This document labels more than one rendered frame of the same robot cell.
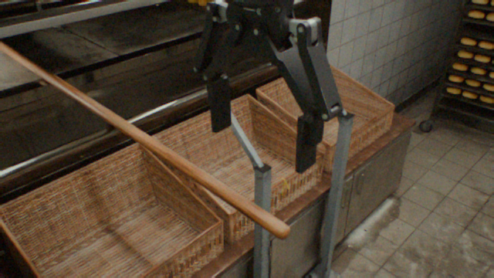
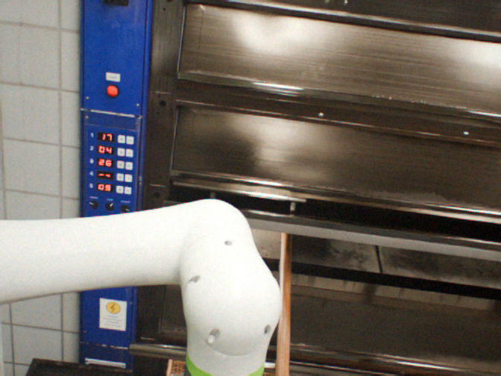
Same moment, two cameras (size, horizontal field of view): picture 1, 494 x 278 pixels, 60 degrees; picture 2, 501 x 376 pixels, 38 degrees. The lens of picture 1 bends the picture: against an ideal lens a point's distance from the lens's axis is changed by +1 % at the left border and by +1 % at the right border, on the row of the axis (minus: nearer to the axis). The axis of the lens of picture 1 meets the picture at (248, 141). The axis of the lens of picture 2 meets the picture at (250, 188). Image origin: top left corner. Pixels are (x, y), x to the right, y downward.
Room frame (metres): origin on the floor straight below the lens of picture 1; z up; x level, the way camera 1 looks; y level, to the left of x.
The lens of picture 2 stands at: (-0.02, -0.48, 2.33)
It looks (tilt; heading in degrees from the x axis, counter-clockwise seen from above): 28 degrees down; 46
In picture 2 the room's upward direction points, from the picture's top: 8 degrees clockwise
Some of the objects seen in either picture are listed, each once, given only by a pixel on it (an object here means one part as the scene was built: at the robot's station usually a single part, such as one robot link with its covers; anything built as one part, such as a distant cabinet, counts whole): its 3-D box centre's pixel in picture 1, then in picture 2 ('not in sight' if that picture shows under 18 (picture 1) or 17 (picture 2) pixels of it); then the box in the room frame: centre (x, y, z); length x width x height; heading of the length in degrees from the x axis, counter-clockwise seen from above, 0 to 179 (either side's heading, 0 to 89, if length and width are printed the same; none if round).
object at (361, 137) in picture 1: (325, 110); not in sight; (1.90, -0.39, 0.72); 0.56 x 0.49 x 0.28; 135
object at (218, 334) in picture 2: not in sight; (229, 309); (0.44, 0.00, 1.81); 0.13 x 0.11 x 0.14; 63
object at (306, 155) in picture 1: (306, 141); not in sight; (0.39, -0.06, 1.50); 0.03 x 0.01 x 0.07; 138
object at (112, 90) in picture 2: not in sight; (112, 86); (0.86, 0.94, 1.67); 0.03 x 0.02 x 0.06; 136
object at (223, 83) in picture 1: (220, 105); not in sight; (0.48, 0.04, 1.50); 0.03 x 0.01 x 0.07; 138
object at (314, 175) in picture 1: (240, 159); not in sight; (1.46, 0.04, 0.72); 0.56 x 0.49 x 0.28; 134
